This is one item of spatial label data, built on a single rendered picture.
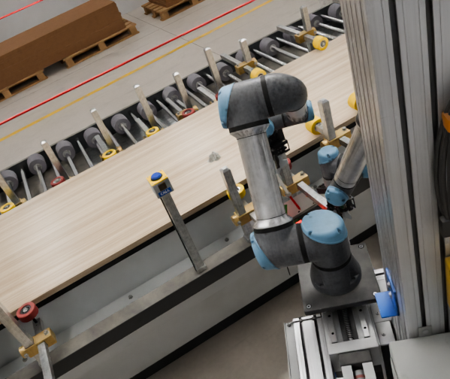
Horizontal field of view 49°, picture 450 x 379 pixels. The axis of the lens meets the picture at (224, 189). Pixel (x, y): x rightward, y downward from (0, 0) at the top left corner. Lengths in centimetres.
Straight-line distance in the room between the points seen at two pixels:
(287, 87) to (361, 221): 169
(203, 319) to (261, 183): 145
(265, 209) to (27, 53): 643
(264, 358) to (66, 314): 102
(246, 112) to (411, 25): 71
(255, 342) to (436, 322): 172
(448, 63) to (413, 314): 55
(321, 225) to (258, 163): 24
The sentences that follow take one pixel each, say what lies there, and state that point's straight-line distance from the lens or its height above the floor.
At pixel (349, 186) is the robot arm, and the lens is 164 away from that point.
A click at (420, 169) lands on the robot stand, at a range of 85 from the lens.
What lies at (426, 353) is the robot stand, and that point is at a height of 123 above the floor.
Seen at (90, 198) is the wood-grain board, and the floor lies 90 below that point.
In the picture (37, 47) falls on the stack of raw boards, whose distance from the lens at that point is 758.
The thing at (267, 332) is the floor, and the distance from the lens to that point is 279.
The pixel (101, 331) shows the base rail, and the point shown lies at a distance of 222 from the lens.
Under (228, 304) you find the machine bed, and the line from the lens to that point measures 273.
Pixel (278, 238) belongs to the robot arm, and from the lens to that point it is 138.
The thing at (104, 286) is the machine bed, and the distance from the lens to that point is 235.
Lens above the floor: 221
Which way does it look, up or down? 36 degrees down
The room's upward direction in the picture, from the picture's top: 21 degrees counter-clockwise
